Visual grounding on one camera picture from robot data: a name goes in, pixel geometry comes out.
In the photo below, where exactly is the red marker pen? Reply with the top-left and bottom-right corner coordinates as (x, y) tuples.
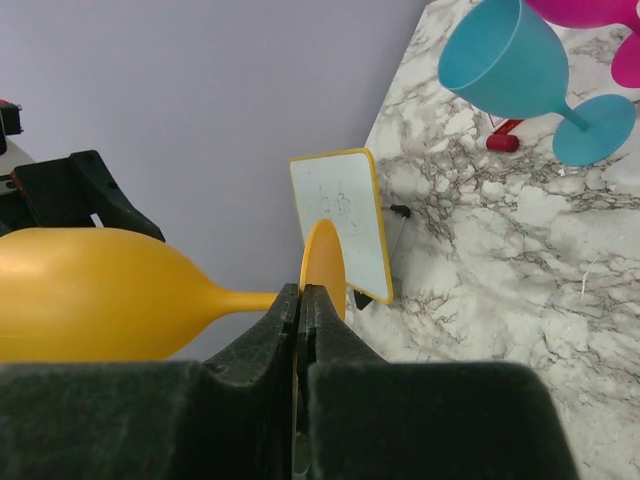
(479, 116), (523, 153)

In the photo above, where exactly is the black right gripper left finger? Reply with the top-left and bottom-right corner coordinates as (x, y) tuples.
(1, 284), (299, 479)

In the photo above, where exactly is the blue wine glass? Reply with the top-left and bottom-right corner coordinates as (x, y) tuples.
(438, 0), (636, 167)

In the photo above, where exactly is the small yellow-framed whiteboard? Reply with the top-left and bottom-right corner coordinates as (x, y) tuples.
(289, 147), (394, 304)

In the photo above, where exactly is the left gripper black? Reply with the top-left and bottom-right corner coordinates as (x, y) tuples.
(1, 100), (165, 241)

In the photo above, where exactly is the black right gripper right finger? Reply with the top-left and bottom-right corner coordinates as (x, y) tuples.
(301, 286), (578, 479)

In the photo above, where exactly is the pink wine glass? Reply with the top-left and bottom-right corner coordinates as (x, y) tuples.
(527, 0), (639, 88)

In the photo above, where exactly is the black whiteboard clip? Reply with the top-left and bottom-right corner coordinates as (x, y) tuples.
(389, 204), (411, 218)

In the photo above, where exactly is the yellow wine glass front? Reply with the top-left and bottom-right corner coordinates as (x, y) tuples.
(0, 217), (348, 364)

